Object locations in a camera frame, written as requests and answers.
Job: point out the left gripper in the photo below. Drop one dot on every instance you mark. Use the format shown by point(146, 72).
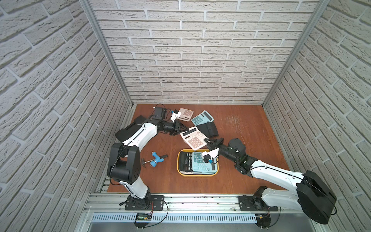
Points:
point(177, 127)

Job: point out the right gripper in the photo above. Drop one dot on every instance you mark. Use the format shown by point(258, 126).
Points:
point(216, 144)

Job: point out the pink calculator face down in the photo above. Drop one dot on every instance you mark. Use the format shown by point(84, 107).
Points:
point(194, 138)

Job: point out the small pink calculator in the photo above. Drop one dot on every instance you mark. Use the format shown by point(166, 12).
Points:
point(185, 114)

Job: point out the black calculator face down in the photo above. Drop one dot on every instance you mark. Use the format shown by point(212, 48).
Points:
point(208, 129)

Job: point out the teal calculator keys up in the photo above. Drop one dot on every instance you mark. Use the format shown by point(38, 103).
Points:
point(202, 118)

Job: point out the light blue calculator face down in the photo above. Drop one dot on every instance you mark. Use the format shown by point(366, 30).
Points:
point(200, 167)

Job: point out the black calculator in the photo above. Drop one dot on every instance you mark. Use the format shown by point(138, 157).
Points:
point(185, 162)

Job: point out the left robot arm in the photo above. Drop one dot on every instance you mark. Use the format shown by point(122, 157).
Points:
point(124, 164)

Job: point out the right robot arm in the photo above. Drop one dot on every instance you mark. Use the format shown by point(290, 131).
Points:
point(303, 192)

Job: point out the yellow storage tray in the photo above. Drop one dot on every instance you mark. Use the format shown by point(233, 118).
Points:
point(193, 174)

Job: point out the black tool case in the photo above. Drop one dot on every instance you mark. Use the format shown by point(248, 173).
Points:
point(126, 133)

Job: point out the right connector plug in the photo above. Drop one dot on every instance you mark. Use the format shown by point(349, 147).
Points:
point(263, 221)

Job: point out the left controller board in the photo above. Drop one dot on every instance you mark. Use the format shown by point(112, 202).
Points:
point(143, 217)

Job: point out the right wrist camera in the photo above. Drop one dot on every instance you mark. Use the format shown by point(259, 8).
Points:
point(209, 156)

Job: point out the blue handled hammer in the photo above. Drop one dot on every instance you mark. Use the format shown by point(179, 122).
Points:
point(153, 162)

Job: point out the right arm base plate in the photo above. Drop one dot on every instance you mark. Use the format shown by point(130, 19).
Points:
point(254, 204)

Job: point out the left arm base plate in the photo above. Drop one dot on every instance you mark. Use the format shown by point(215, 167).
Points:
point(153, 202)

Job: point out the aluminium rail frame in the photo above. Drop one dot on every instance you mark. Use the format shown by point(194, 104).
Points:
point(178, 208)

